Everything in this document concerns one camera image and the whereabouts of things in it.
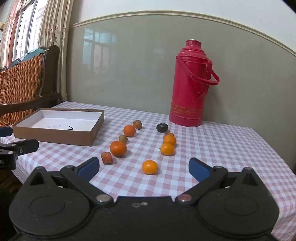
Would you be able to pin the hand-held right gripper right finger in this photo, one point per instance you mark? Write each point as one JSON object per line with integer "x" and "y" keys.
{"x": 198, "y": 170}

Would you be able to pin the beige embroidered curtain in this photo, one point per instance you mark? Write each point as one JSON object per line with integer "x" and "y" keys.
{"x": 57, "y": 46}

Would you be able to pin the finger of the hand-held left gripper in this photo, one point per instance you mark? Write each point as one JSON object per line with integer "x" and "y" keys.
{"x": 5, "y": 131}
{"x": 27, "y": 146}

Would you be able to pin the wooden sofa with orange cushion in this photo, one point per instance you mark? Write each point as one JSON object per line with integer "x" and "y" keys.
{"x": 20, "y": 78}

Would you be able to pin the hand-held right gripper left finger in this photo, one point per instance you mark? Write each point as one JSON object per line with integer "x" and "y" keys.
{"x": 89, "y": 168}

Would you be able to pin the window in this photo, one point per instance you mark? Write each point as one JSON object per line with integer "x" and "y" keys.
{"x": 25, "y": 30}

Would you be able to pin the brown cardboard box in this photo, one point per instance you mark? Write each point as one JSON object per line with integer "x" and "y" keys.
{"x": 69, "y": 119}

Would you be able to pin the orange brown fruit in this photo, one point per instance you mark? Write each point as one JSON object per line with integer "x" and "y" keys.
{"x": 106, "y": 158}
{"x": 168, "y": 134}

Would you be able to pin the brown round fruit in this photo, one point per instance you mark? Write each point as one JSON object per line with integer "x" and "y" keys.
{"x": 137, "y": 124}
{"x": 123, "y": 139}

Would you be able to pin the orange mandarin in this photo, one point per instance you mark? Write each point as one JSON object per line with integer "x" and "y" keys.
{"x": 129, "y": 131}
{"x": 150, "y": 167}
{"x": 118, "y": 148}
{"x": 167, "y": 149}
{"x": 169, "y": 139}

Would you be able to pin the dark purple mangosteen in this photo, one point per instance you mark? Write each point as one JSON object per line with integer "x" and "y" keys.
{"x": 162, "y": 127}

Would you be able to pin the pink sheer curtain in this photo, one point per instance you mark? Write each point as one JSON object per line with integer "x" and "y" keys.
{"x": 9, "y": 34}

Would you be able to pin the teal cloth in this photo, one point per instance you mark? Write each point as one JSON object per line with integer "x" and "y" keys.
{"x": 34, "y": 51}

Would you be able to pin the red thermos flask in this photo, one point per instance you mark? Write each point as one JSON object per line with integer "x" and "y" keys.
{"x": 189, "y": 92}

